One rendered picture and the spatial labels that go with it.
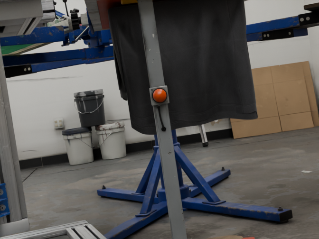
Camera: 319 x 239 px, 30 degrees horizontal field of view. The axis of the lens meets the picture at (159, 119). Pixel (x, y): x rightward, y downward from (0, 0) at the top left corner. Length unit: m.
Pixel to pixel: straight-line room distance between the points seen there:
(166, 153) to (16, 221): 0.46
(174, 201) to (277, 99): 5.09
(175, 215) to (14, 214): 0.45
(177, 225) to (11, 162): 0.50
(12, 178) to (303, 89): 5.38
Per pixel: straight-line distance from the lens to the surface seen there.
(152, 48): 1.67
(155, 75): 1.66
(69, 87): 6.60
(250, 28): 3.09
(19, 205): 1.71
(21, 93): 6.66
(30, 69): 3.73
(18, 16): 1.60
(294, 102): 6.76
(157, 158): 3.21
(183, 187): 3.30
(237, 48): 1.99
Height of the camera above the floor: 0.67
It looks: 3 degrees down
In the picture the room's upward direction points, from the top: 8 degrees counter-clockwise
